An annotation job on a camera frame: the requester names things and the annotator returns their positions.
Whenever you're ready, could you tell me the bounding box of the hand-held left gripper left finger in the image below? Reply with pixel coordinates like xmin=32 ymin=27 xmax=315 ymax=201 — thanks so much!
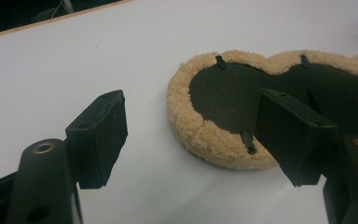
xmin=4 ymin=90 xmax=129 ymax=224

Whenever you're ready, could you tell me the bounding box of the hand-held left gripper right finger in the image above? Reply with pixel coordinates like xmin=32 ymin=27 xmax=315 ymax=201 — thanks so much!
xmin=255 ymin=88 xmax=358 ymax=224

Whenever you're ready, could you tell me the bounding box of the tan fleece cover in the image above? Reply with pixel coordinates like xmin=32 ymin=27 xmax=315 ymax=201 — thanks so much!
xmin=166 ymin=49 xmax=358 ymax=172

